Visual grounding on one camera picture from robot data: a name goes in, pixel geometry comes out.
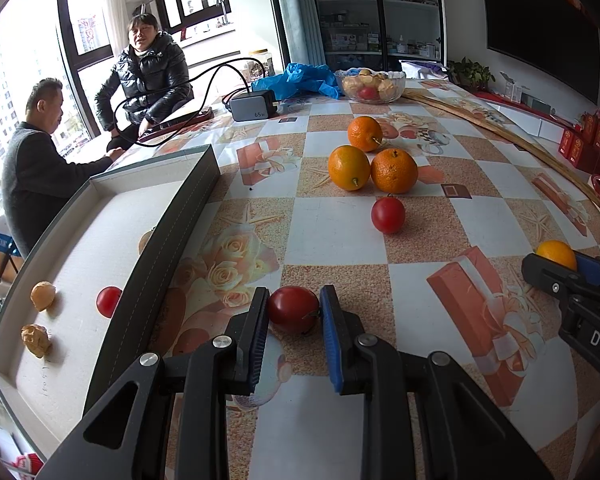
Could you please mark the glass bowl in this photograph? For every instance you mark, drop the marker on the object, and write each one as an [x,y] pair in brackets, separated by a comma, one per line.
[347,96]

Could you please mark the potted green plant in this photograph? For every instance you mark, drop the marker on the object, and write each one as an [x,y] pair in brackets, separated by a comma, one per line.
[472,72]

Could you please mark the glass jar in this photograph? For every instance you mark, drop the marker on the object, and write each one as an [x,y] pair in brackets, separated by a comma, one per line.
[260,65]

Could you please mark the glass display cabinet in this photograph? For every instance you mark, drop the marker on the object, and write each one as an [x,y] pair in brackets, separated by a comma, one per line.
[375,5]

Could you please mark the red tomato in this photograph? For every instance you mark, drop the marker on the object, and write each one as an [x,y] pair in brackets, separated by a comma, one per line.
[368,93]
[108,301]
[388,215]
[292,310]

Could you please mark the long wooden board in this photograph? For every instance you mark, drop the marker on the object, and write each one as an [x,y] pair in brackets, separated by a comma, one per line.
[505,132]

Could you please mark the grey power adapter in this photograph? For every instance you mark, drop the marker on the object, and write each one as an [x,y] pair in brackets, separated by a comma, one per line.
[252,106]

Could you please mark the grey cardboard box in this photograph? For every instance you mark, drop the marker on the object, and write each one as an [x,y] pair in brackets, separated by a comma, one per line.
[80,260]

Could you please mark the black wall television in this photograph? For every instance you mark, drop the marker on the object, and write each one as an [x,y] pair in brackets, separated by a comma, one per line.
[545,20]

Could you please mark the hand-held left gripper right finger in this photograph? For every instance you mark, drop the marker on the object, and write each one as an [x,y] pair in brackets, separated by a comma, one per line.
[330,345]

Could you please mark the patterned tablecloth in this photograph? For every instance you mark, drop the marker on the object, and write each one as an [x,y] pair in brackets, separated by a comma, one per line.
[330,220]

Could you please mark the orange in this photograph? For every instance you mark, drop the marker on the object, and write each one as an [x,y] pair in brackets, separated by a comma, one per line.
[348,167]
[556,254]
[394,171]
[364,133]

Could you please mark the teal curtain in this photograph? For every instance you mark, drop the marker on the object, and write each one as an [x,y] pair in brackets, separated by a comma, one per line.
[297,10]

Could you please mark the white low cabinet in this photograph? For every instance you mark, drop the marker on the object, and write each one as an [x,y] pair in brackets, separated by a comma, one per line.
[550,127]

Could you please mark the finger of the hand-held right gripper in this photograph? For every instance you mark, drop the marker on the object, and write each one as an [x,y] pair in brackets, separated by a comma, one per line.
[597,271]
[550,280]

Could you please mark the red cased phone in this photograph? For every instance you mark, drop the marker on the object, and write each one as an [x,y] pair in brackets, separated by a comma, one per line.
[180,122]

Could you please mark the brown walnut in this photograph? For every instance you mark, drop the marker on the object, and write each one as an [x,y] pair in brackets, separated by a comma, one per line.
[43,296]
[36,341]
[145,242]

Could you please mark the small white box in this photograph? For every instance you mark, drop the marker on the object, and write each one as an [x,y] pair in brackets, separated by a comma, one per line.
[515,91]

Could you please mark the white printed sack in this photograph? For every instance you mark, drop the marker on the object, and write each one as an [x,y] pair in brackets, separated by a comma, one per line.
[420,67]

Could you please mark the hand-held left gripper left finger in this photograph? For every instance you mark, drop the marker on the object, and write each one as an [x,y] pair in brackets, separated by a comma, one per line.
[257,345]

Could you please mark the blue plastic bag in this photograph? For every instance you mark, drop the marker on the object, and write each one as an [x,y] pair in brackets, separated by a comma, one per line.
[300,80]

